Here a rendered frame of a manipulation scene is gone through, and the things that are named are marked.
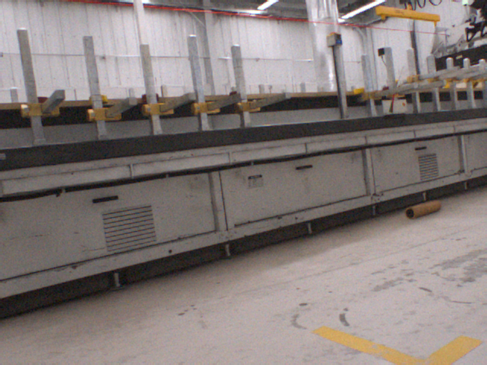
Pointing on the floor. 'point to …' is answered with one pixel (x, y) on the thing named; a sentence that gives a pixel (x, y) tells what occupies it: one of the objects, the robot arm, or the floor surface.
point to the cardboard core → (422, 209)
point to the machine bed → (209, 198)
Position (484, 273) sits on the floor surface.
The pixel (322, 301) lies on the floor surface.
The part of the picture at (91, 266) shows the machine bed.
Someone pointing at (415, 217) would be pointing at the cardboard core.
